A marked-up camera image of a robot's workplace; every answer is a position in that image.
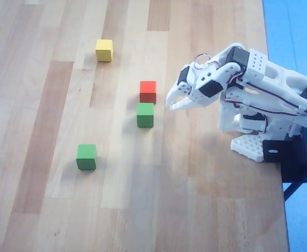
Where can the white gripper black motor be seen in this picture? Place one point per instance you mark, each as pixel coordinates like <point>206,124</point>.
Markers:
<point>183,91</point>

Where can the green wooden cube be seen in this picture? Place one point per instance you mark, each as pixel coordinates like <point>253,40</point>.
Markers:
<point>145,115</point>
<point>86,157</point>

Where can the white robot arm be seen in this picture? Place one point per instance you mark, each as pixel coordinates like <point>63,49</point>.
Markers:
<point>274,76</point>

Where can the red wooden cube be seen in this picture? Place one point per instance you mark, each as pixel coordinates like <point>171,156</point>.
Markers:
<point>148,92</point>

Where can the yellow wooden cube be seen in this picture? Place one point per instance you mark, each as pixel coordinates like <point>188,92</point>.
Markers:
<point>104,50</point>

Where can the black table clamp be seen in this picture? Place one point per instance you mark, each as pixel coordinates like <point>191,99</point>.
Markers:
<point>292,160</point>

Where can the black diagonal table strut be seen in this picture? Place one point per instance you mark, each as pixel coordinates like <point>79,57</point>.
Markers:
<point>291,191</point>

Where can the white perforated base plate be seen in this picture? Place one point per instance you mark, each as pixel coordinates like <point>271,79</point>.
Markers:
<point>248,147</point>

